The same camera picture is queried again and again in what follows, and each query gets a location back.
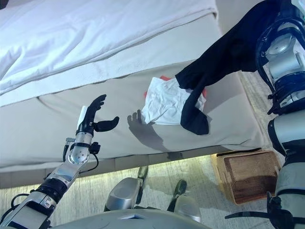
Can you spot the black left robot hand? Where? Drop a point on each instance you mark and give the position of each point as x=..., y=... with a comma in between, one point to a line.
x=88, y=117

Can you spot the white garment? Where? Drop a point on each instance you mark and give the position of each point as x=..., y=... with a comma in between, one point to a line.
x=166, y=102

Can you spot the orange garment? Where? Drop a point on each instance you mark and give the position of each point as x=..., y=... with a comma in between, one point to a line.
x=165, y=77

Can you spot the black garment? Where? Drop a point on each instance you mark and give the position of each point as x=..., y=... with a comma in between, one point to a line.
x=221, y=55

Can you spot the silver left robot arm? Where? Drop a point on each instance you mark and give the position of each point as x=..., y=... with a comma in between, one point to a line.
x=62, y=174

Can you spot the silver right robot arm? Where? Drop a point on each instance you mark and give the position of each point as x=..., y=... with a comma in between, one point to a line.
x=283, y=59

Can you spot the bed with beige cover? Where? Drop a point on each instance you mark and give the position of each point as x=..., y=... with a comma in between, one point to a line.
x=59, y=124

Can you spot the woven wicker laundry basket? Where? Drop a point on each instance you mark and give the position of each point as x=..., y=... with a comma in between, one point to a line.
x=250, y=174

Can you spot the silver left robot leg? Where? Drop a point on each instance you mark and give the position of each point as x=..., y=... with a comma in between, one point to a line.
x=124, y=193

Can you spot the silver robot leg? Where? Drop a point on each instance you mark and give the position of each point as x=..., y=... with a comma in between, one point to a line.
x=188, y=207
x=124, y=193

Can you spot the white duvet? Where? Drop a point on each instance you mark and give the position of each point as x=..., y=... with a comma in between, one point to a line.
x=83, y=31

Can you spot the white textured top sheet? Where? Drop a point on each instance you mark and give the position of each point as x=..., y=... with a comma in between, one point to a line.
x=143, y=50

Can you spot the grey robot torso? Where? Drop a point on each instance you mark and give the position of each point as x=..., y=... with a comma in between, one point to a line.
x=107, y=220

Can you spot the black right robot foot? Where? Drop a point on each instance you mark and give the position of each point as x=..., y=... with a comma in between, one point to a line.
x=181, y=187

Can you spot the silver right robot leg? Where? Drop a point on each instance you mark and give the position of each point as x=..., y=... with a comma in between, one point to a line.
x=188, y=207

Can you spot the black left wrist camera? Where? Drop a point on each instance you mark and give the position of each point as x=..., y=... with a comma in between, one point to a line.
x=95, y=147

